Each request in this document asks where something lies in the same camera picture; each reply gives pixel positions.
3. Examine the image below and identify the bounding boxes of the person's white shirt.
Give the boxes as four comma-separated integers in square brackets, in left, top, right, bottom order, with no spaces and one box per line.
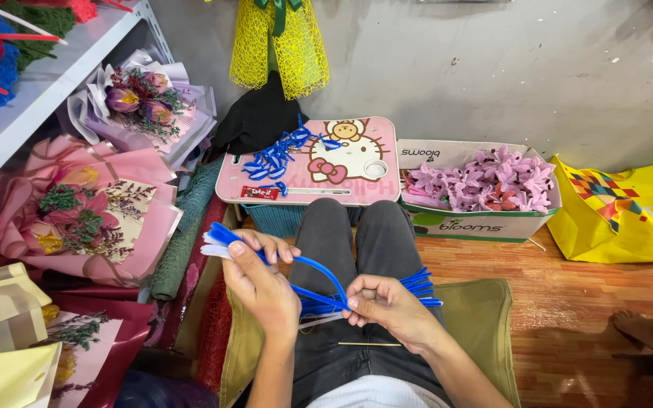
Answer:
[305,374,452,408]

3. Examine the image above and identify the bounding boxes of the teal plastic basket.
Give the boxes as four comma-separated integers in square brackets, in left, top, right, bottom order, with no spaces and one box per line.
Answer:
[241,203,362,239]

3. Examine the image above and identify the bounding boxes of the black cloth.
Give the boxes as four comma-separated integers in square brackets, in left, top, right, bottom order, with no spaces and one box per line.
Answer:
[211,70,309,156]

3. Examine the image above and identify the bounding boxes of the person's right hand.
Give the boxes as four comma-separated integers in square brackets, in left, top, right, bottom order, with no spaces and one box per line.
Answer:
[344,275,447,355]

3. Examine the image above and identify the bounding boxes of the bundle of blue pipe cleaners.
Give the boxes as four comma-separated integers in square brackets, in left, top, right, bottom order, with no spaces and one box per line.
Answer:
[201,221,444,331]

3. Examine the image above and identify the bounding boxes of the green mesh roll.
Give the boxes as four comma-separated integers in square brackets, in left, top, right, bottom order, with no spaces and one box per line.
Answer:
[150,156,225,301]

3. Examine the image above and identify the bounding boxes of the heap of pink wire flowers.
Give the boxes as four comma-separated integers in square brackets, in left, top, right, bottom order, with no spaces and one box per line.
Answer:
[401,145,557,214]

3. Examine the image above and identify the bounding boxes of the red chocolate bar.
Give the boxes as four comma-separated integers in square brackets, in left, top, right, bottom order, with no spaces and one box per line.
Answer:
[240,185,281,201]

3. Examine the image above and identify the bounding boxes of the person's grey trousers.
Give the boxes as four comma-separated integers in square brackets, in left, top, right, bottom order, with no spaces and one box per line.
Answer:
[286,197,453,408]

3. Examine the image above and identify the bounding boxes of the person's left hand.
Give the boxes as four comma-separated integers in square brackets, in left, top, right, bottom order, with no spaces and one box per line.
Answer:
[221,229,303,342]

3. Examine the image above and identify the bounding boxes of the yellow mesh wrap green ribbon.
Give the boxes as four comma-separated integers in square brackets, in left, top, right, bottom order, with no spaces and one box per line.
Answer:
[229,0,331,101]

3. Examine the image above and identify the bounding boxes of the yellow patterned bag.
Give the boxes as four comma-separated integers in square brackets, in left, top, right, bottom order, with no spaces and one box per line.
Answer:
[546,154,653,265]

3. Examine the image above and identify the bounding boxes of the pink cat print lap table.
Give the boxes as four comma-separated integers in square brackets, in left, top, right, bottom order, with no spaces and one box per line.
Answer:
[215,117,401,206]

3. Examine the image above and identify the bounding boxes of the pink wrapped bouquet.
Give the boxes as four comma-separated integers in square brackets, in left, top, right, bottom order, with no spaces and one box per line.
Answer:
[0,135,184,289]

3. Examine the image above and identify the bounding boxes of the red mesh sheet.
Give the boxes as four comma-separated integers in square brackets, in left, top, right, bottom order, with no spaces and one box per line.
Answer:
[175,195,234,397]

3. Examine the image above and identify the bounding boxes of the heap of blue wire petals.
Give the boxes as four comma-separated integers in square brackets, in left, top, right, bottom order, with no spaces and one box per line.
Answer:
[241,115,343,198]

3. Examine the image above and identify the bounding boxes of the bent blue pipe cleaner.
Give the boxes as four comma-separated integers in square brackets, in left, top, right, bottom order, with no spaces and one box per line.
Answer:
[258,252,353,311]

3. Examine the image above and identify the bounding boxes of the cream wrapped bouquet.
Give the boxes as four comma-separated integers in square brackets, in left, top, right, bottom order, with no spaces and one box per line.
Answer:
[0,243,63,408]

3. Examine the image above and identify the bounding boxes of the white shelf with yarn flowers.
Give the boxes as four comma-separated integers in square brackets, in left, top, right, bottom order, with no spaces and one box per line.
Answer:
[0,0,175,199]

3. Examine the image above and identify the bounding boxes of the olive green cushion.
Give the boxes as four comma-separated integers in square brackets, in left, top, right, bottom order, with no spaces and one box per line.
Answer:
[219,277,523,408]

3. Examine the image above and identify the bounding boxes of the dark red wrapped bouquet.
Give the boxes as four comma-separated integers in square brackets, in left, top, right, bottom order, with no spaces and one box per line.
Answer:
[37,286,157,408]

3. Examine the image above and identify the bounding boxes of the white green cardboard box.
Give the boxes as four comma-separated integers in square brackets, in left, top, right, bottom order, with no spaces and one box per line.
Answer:
[396,139,563,244]

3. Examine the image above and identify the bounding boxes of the purple wrapped bouquet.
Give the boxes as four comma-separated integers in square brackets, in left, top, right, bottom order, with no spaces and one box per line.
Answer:
[57,48,218,171]

